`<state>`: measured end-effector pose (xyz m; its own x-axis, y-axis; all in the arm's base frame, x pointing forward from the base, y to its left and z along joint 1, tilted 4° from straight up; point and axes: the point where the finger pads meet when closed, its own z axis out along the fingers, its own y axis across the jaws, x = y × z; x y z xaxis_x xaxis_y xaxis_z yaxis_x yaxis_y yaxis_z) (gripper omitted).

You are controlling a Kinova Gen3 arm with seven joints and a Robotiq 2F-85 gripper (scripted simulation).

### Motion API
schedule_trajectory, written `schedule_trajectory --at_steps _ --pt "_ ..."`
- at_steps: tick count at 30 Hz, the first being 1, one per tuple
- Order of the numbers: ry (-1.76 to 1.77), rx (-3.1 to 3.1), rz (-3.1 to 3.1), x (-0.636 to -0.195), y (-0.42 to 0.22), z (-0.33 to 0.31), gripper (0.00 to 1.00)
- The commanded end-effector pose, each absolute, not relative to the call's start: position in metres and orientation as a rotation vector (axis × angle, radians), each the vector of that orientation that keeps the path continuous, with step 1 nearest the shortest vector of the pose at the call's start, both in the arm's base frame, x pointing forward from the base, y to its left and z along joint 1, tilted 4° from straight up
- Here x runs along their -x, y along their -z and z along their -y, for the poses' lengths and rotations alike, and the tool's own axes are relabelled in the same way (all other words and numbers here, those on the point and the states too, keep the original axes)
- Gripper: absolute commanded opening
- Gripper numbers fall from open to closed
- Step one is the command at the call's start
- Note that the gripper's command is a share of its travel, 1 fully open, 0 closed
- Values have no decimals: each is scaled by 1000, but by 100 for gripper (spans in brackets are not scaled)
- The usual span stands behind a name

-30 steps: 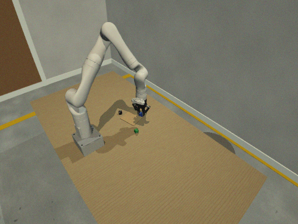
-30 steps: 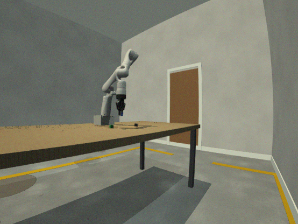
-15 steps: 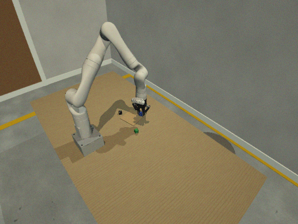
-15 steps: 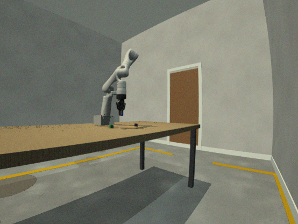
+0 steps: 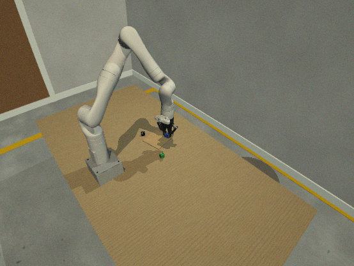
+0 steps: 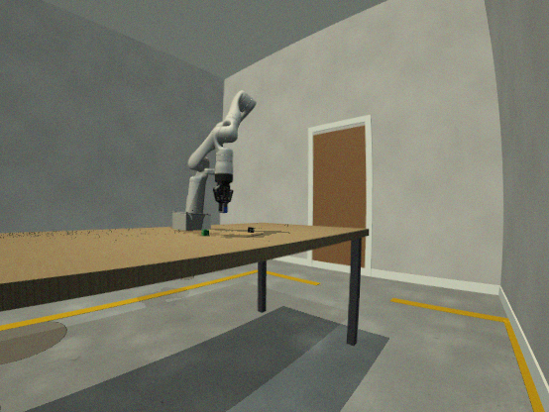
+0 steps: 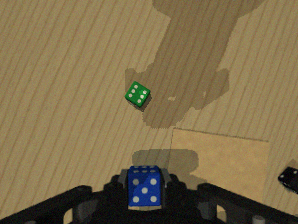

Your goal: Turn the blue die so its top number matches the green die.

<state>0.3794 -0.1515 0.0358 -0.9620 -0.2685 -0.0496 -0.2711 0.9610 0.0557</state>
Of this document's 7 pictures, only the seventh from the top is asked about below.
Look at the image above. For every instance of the tan flat mat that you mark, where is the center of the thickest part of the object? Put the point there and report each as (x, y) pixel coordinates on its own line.
(235, 164)

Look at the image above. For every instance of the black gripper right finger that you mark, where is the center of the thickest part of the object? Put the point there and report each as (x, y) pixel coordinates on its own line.
(239, 209)

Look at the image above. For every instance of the black die with white pips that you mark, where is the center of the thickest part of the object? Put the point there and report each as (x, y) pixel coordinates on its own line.
(289, 178)

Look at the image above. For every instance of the blue die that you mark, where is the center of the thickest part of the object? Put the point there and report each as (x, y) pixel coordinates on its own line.
(144, 186)

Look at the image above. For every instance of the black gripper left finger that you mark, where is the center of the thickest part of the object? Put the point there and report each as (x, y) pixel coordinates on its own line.
(83, 202)

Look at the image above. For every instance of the green die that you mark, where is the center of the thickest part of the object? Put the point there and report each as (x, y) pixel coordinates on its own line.
(137, 94)

